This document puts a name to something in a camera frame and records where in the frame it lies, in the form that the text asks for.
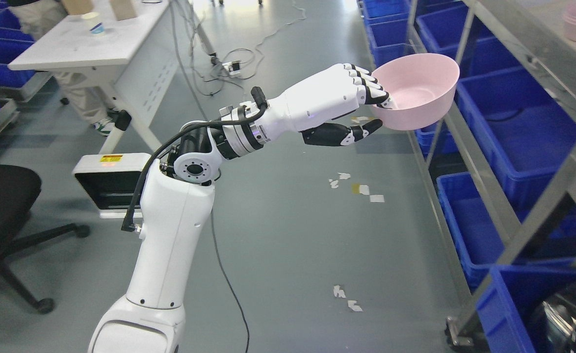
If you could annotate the white box device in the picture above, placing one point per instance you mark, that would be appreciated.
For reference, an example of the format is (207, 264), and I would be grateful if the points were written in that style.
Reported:
(110, 180)

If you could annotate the pink ikea bowl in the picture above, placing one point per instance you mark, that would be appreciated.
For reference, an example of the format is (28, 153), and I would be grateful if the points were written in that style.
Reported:
(422, 88)

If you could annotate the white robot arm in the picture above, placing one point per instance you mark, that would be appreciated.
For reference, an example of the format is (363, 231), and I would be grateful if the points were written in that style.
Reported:
(171, 203)

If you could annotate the black office chair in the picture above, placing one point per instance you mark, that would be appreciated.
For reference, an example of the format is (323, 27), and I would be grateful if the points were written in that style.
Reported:
(19, 189)

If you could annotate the black helmet in bin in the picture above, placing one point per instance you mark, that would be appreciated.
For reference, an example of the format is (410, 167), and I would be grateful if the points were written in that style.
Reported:
(552, 325)

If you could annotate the white office table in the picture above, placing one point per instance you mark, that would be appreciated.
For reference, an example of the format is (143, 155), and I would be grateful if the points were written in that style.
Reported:
(133, 61)

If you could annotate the blue lower bin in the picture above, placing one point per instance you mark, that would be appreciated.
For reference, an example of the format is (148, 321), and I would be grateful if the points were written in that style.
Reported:
(508, 302)

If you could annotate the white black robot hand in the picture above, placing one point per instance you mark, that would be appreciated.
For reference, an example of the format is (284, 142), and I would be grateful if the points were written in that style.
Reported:
(309, 106)

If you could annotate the paper cup on table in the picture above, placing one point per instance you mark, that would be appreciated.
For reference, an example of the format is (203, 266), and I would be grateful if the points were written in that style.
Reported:
(94, 23)

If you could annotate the stainless steel shelf rack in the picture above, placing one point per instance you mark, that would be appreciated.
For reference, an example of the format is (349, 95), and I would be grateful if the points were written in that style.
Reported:
(501, 169)

